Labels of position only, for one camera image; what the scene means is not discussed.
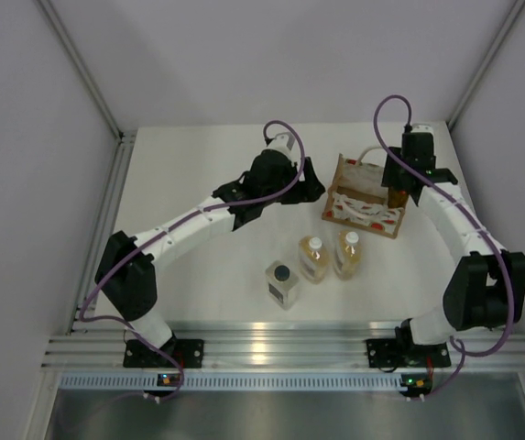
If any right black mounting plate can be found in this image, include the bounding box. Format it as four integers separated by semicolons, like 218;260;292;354
366;338;452;371

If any aluminium frame post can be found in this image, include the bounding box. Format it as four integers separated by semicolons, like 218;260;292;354
446;0;525;133
34;0;123;140

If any right aluminium frame post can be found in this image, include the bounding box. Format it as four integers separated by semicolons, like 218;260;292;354
446;0;525;133

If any black mounting plate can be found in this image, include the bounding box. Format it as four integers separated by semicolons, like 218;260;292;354
123;339;204;369
366;338;452;371

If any amber bottle white cap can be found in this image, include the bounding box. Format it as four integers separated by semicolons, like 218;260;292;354
334;230;361;281
298;236;329;284

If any grey slotted cable duct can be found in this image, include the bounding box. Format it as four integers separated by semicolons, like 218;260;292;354
59;372;431;391

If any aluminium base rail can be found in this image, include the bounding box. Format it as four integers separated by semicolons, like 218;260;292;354
39;319;525;369

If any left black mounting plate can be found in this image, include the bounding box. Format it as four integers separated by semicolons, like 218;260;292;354
123;339;204;369

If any clear square bottle black cap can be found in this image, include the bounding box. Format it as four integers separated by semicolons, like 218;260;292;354
265;260;300;311

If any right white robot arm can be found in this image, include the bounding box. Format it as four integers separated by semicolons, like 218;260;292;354
382;124;525;364

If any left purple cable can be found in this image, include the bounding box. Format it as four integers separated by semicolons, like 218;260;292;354
78;119;308;404

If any left aluminium frame post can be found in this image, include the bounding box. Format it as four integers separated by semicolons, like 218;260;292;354
34;0;123;140

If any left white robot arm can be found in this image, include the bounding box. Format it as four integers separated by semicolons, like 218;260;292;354
93;128;325;367

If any yellow bottle red cap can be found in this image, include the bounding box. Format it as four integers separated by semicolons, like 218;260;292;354
388;187;409;209

